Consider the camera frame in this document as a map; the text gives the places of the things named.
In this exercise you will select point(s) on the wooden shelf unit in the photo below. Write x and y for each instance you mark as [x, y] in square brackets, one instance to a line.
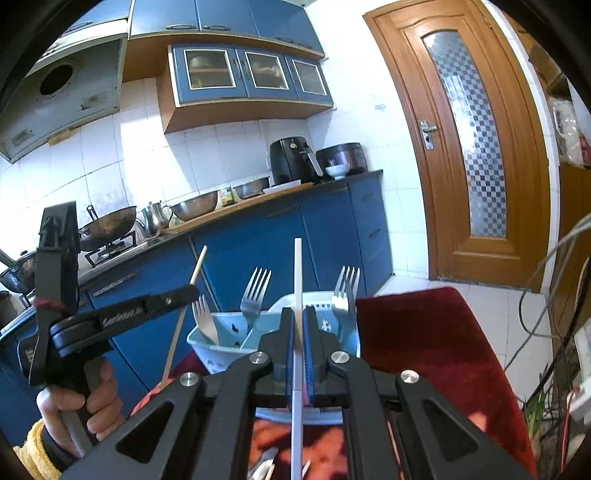
[575, 221]

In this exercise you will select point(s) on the red printed blanket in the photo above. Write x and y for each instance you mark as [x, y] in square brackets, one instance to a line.
[438, 350]

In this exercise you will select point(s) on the steel kettle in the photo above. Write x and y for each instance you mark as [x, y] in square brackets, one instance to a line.
[157, 219]

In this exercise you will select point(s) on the light blue utensil holder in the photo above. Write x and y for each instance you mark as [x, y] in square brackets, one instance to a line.
[217, 357]

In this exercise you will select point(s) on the white chopstick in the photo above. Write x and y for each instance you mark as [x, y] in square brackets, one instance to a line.
[305, 470]
[298, 277]

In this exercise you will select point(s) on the green leaves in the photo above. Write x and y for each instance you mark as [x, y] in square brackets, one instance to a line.
[535, 410]

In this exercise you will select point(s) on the blue kitchen counter cabinet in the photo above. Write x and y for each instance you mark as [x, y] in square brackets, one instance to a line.
[277, 240]

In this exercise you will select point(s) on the white power strip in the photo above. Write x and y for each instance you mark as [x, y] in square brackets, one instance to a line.
[582, 350]

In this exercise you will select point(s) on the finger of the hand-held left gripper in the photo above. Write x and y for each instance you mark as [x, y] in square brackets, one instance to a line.
[152, 307]

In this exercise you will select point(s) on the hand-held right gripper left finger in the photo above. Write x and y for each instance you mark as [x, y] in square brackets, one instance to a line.
[288, 360]

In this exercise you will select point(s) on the wooden chopstick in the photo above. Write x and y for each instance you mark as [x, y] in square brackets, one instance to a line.
[269, 473]
[196, 272]

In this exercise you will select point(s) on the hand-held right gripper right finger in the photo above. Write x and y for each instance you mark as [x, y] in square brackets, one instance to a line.
[310, 360]

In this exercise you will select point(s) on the wooden door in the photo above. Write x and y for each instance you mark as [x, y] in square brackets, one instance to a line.
[415, 207]

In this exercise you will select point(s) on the wood and blue wall cabinet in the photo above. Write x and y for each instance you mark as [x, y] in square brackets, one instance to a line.
[240, 115]

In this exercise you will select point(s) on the grey range hood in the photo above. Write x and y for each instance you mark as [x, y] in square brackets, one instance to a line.
[83, 92]

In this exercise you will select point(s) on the steel fork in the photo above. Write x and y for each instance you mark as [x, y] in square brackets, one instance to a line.
[344, 304]
[254, 304]

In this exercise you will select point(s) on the clear plastic bag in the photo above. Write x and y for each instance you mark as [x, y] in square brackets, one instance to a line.
[565, 129]

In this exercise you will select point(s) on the black air fryer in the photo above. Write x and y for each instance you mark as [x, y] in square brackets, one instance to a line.
[288, 161]

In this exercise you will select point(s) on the dark pan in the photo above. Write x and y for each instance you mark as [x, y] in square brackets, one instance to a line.
[21, 277]

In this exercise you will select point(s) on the person's left hand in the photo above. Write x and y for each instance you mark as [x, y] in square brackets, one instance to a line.
[108, 401]

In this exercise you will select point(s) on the dark wok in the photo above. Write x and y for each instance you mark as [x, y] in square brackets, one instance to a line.
[108, 228]

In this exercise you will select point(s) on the blue top wall cabinet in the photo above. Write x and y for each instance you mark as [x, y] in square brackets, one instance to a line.
[221, 16]

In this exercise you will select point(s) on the steel colander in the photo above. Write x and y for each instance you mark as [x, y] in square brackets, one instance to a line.
[194, 207]

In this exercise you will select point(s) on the steel bowl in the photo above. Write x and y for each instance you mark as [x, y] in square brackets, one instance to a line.
[251, 188]

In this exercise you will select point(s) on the dark rice cooker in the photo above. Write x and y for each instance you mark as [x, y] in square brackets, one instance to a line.
[346, 154]

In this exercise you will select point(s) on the gas stove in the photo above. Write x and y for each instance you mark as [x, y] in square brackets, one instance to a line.
[111, 254]

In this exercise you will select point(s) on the white bowl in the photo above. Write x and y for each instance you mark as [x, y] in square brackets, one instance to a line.
[337, 171]

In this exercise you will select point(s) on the small green jar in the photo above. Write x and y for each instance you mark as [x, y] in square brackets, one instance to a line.
[226, 197]

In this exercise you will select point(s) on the person's left forearm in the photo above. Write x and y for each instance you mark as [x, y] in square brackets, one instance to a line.
[34, 457]

